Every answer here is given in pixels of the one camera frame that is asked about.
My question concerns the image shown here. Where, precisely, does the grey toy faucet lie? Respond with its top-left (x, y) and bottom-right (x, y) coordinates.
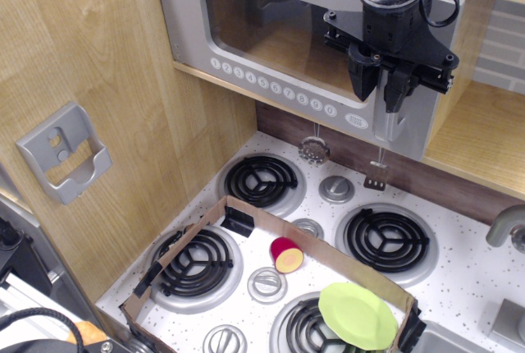
top-left (486, 205), bottom-right (524, 254)

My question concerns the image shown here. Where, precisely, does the grey stove knob back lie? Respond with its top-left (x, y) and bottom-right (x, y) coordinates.
top-left (318, 176), bottom-right (355, 204)

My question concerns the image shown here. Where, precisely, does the brown cardboard box frame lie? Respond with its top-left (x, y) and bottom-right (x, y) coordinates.
top-left (120, 196), bottom-right (426, 352)

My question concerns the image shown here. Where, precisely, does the back right black burner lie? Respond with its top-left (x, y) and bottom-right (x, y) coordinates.
top-left (338, 204), bottom-right (431, 274)

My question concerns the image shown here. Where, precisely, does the front left black burner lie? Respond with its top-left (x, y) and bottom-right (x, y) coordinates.
top-left (158, 228), bottom-right (235, 298)

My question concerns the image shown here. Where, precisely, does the grey stove knob front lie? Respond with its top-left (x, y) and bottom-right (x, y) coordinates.
top-left (203, 324), bottom-right (248, 353)

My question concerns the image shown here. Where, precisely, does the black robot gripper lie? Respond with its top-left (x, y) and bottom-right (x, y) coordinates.
top-left (324, 0), bottom-right (459, 113)

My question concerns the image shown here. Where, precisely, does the grey stove knob center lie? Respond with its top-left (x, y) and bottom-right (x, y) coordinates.
top-left (247, 267), bottom-right (288, 305)

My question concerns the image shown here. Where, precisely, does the grey stove knob middle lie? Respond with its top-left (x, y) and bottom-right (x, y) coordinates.
top-left (292, 218), bottom-right (324, 240)

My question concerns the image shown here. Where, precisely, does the green toy plate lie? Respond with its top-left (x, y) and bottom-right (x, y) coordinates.
top-left (318, 282), bottom-right (398, 351)

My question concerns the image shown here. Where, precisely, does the orange object bottom left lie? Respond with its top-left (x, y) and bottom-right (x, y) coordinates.
top-left (75, 321), bottom-right (107, 346)

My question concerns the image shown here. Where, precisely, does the grey toy microwave door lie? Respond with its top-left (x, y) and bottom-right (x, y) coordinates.
top-left (161, 0), bottom-right (463, 160)

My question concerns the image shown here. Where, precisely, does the black cable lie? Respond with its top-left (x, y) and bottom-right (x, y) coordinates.
top-left (0, 306), bottom-right (85, 353)

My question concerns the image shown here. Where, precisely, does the grey stove knob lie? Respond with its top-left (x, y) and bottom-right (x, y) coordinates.
top-left (318, 176), bottom-right (355, 204)
top-left (247, 267), bottom-right (288, 305)
top-left (203, 324), bottom-right (248, 353)
top-left (292, 218), bottom-right (324, 240)

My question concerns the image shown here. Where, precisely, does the back left black burner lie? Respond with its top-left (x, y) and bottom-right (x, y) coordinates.
top-left (221, 155), bottom-right (299, 208)

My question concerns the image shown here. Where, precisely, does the hanging metal spatula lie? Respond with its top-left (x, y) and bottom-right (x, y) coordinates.
top-left (363, 148), bottom-right (390, 191)

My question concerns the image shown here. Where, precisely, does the black burner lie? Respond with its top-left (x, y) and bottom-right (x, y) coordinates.
top-left (221, 155), bottom-right (299, 208)
top-left (338, 204), bottom-right (431, 274)
top-left (158, 228), bottom-right (235, 298)
top-left (280, 296), bottom-right (360, 353)

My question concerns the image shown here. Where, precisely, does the front right black burner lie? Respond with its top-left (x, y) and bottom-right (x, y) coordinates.
top-left (280, 296), bottom-right (360, 353)

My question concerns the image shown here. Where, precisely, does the red yellow toy fruit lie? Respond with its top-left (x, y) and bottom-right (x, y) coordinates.
top-left (270, 236), bottom-right (304, 273)

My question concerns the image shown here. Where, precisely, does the hanging metal strainer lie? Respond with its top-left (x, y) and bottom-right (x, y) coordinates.
top-left (298, 123), bottom-right (331, 167)

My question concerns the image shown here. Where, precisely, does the grey wall phone holder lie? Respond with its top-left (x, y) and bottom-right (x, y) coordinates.
top-left (16, 102), bottom-right (112, 205)

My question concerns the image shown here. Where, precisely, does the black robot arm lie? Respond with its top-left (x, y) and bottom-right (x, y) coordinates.
top-left (324, 0), bottom-right (460, 113)

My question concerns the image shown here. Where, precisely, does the grey toy sink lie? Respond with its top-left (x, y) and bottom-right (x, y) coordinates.
top-left (413, 299), bottom-right (524, 352)

